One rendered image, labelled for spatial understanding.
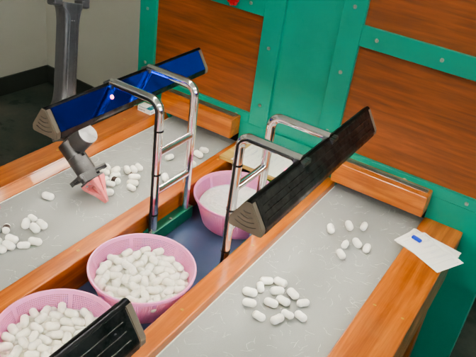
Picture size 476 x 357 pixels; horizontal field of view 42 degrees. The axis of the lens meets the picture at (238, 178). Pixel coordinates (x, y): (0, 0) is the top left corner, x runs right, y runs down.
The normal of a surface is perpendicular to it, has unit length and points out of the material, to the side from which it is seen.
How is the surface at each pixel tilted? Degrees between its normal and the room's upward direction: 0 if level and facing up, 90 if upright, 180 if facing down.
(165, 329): 0
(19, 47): 90
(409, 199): 90
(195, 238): 0
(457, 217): 90
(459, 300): 90
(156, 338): 0
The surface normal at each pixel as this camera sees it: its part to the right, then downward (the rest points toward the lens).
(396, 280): 0.12, -0.84
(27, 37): 0.80, 0.40
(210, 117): -0.53, 0.39
